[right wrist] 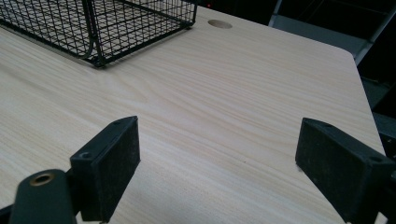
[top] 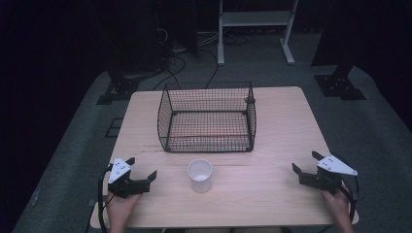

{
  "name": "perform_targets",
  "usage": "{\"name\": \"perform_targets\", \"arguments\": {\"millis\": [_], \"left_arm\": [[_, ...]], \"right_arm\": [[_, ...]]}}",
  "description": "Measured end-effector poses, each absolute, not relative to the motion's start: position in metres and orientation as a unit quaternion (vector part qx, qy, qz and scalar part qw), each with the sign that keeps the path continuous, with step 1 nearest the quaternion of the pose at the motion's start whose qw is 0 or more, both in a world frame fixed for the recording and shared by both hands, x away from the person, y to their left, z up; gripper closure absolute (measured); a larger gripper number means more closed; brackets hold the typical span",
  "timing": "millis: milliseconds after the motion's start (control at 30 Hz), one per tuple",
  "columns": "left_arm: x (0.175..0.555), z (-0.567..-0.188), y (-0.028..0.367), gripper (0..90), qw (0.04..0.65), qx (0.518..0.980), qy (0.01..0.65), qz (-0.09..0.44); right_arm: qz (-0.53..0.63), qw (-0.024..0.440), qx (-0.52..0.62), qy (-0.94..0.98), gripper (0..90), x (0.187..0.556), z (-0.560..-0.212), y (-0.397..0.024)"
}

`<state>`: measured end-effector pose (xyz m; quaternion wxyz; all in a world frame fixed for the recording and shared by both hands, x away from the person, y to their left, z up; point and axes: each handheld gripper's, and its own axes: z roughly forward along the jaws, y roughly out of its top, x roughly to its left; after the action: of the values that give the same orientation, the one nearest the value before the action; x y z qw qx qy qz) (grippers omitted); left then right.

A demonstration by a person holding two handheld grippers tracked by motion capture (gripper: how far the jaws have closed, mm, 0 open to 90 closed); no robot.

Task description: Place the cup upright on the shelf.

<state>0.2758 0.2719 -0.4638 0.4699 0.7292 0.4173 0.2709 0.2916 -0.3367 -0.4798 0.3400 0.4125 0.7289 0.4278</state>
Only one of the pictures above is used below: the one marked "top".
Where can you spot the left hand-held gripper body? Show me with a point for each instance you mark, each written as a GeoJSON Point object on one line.
{"type": "Point", "coordinates": [120, 181]}

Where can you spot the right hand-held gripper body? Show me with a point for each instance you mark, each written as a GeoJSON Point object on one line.
{"type": "Point", "coordinates": [327, 176]}

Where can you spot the white cup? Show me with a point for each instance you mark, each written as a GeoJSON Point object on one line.
{"type": "Point", "coordinates": [199, 181]}

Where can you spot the person's left hand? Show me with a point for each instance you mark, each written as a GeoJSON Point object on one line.
{"type": "Point", "coordinates": [121, 208]}

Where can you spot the person's right hand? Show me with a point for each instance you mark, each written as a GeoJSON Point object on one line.
{"type": "Point", "coordinates": [336, 202]}

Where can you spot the white metal stand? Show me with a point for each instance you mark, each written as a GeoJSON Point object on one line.
{"type": "Point", "coordinates": [256, 18]}

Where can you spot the black rectangular floor frame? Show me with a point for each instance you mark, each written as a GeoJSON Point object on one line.
{"type": "Point", "coordinates": [114, 119]}

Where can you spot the black stand with base plate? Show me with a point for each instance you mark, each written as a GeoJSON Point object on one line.
{"type": "Point", "coordinates": [120, 88]}
{"type": "Point", "coordinates": [339, 86]}

